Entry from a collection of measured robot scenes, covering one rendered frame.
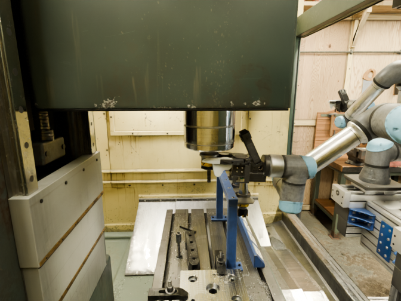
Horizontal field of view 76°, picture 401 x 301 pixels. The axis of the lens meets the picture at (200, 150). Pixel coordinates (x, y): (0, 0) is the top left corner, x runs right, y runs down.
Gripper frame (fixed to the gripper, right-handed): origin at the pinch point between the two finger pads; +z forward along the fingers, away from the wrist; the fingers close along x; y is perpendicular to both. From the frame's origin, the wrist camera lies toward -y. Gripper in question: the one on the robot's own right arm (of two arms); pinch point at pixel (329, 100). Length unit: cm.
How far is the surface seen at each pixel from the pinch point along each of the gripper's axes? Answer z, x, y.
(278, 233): -17, -58, 85
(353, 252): 28, 52, 167
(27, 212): -103, -168, -3
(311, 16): -25, -33, -54
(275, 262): -55, -82, 74
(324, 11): -40, -37, -53
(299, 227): -37, -54, 71
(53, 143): -80, -166, -14
